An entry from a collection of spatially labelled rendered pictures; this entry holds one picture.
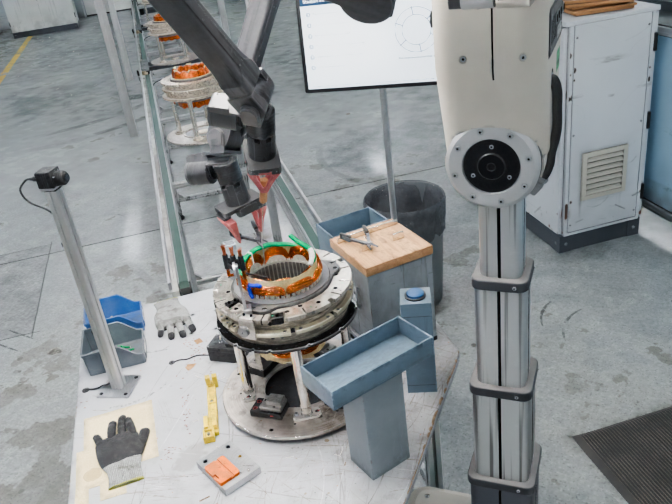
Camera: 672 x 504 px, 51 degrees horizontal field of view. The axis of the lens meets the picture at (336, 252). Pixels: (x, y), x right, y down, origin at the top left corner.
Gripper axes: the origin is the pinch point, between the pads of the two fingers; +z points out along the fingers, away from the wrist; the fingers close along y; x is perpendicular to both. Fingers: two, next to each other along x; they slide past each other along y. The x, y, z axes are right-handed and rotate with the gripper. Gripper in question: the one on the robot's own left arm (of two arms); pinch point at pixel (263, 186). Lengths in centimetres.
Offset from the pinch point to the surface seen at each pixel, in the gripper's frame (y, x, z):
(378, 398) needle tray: 42.0, 16.4, 21.0
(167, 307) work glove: -30, -28, 72
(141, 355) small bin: -6, -35, 62
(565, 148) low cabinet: -133, 163, 114
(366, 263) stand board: 2.4, 23.6, 25.8
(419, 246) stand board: -0.8, 37.9, 25.7
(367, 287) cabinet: 5.8, 23.4, 30.7
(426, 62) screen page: -85, 65, 28
